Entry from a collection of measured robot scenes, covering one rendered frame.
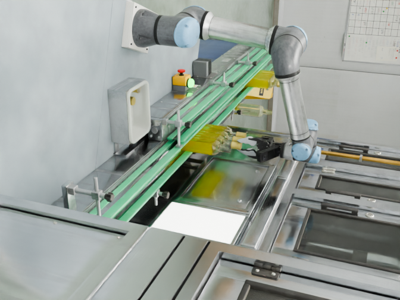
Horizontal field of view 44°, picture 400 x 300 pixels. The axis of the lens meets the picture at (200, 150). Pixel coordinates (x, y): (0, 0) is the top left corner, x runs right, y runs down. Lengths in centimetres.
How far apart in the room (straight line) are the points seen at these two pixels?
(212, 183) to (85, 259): 110
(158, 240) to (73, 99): 73
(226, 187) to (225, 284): 109
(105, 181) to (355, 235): 96
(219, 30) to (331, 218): 88
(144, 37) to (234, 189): 73
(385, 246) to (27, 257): 128
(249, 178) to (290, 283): 117
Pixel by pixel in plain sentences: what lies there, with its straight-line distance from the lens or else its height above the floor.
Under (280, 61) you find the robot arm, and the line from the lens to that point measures 187.
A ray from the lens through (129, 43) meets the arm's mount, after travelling 200.
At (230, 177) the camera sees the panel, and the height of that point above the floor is 115.
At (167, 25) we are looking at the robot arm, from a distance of 196.
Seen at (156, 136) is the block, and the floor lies 86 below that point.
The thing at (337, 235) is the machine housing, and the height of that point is 165.
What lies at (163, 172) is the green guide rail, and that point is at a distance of 208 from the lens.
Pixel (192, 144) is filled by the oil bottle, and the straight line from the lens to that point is 222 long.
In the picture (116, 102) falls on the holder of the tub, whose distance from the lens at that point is 194.
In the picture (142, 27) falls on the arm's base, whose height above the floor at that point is 83.
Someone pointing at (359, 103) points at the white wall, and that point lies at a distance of 816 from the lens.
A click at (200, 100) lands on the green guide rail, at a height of 92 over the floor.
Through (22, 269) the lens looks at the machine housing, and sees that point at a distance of 119.
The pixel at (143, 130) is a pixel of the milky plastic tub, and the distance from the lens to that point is 208.
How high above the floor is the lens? 172
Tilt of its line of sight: 19 degrees down
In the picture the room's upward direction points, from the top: 99 degrees clockwise
